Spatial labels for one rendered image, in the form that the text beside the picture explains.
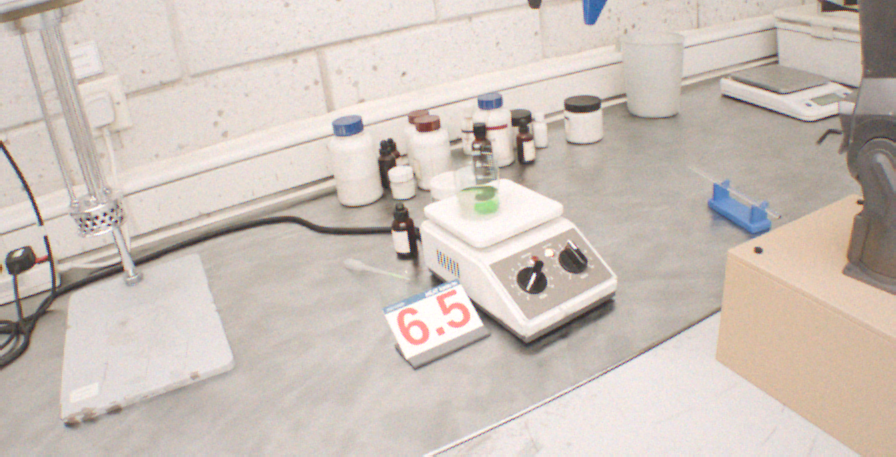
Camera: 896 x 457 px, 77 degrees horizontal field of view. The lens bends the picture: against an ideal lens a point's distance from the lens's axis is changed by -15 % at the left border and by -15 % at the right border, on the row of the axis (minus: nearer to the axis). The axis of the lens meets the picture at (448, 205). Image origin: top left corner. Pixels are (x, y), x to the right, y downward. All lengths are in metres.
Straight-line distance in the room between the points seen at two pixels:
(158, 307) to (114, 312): 0.06
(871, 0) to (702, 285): 0.38
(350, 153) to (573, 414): 0.56
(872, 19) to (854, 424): 0.31
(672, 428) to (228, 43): 0.84
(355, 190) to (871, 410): 0.75
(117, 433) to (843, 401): 0.65
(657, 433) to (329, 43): 0.81
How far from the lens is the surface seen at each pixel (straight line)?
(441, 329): 0.67
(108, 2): 1.05
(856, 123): 0.52
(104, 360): 0.80
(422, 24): 1.17
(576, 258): 0.68
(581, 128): 1.15
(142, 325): 0.83
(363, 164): 0.99
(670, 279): 0.76
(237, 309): 0.82
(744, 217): 0.89
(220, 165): 1.06
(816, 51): 1.62
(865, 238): 0.57
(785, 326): 0.57
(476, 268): 0.68
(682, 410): 0.59
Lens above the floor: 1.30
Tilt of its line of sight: 25 degrees down
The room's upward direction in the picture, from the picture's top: 8 degrees counter-clockwise
